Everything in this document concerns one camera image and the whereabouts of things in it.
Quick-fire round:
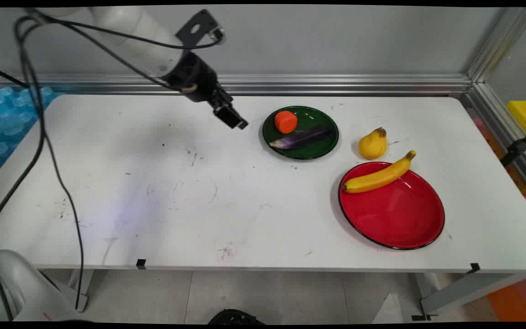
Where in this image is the orange toy carrot piece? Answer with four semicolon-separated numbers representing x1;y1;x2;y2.
274;110;298;134

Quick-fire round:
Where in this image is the aluminium frame post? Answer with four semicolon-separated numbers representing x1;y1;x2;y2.
459;7;526;202

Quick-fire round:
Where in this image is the white table leg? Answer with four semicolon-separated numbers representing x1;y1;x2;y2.
411;273;524;321
44;269;95;313

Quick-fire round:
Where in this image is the yellow toy pear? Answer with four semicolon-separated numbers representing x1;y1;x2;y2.
358;127;388;160

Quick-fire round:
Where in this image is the blue bubble wrap sheet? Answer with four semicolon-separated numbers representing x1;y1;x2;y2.
0;86;65;186

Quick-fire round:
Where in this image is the green round plate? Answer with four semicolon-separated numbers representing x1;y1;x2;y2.
262;106;340;160

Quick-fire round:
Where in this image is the aluminium frame rail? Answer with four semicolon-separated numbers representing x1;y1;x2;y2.
0;73;473;96

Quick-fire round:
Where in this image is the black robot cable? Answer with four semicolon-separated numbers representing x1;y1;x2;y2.
0;10;223;311

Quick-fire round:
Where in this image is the red round plate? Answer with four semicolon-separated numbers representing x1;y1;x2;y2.
338;161;446;250

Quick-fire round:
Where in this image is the black round object on floor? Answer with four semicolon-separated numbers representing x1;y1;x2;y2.
207;309;266;325

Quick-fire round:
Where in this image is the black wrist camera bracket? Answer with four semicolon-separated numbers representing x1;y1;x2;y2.
175;9;226;50

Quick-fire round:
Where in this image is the purple toy eggplant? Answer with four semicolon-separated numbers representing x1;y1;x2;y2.
269;125;333;150

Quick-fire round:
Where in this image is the yellow toy banana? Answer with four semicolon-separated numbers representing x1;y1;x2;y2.
342;150;417;194

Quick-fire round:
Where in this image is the black tripod leg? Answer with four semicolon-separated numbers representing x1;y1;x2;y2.
500;121;526;167

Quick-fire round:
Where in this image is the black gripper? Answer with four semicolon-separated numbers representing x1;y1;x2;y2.
166;51;249;130

